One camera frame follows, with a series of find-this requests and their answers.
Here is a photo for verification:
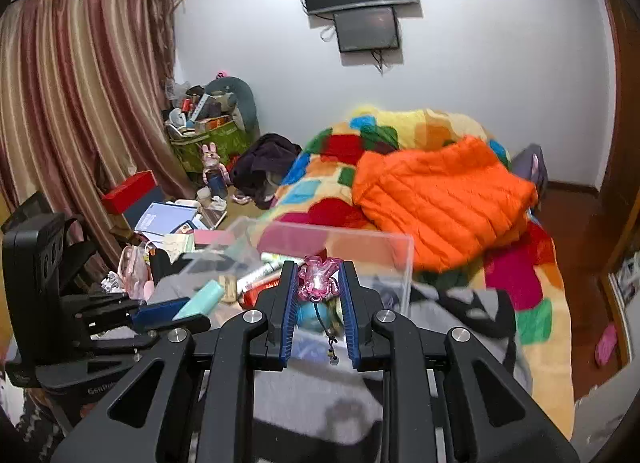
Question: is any pink bunny figure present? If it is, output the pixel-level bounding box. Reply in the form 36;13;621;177
201;142;230;196

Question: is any mint green tube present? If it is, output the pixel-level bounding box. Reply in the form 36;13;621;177
172;279;223;321

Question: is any white red tube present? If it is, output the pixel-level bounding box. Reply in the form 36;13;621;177
236;263;282;294

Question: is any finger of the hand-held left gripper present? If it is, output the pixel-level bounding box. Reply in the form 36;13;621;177
90;298;212;350
61;291;147;325

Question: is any wooden shoe cabinet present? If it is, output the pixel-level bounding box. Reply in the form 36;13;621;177
600;223;640;344

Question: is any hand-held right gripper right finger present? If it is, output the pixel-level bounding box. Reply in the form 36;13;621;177
339;259;581;463

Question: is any grey black blanket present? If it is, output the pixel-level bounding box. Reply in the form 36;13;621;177
150;250;531;463

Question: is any green storage bag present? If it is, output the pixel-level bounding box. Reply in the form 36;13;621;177
167;120;251;174

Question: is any pink slipper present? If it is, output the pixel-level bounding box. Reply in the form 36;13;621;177
595;323;618;368

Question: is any clear plastic storage box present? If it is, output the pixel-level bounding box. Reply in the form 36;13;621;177
175;216;416;324

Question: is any dark blue box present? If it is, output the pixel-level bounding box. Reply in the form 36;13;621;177
122;187;166;231

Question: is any dark clothes pile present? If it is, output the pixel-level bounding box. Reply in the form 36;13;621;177
230;133;303;209

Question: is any black chair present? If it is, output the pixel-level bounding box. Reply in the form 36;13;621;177
2;192;98;289

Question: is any red cardboard box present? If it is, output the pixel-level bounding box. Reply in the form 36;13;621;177
101;170;156;215

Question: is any purple garment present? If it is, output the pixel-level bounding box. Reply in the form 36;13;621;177
510;143;548;194

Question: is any blue round item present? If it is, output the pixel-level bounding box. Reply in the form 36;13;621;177
298;300;335;331

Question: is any striped brown curtain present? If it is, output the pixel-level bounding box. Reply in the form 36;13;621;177
0;0;196;264

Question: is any white blue notebook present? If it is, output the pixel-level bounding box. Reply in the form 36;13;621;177
135;202;198;236

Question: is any pink flower charm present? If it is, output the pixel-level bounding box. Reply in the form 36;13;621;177
297;255;345;366

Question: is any colourful patchwork blanket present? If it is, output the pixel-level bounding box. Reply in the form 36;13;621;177
260;106;576;439

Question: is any orange down jacket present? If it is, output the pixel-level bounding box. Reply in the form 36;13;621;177
352;136;540;274

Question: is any white furniture piece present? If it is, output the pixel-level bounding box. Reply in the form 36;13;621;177
572;373;636;449

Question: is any pink translucent bag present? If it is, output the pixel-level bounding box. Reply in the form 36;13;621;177
118;243;153;301

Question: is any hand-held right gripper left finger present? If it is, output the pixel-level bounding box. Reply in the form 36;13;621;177
50;259;298;463

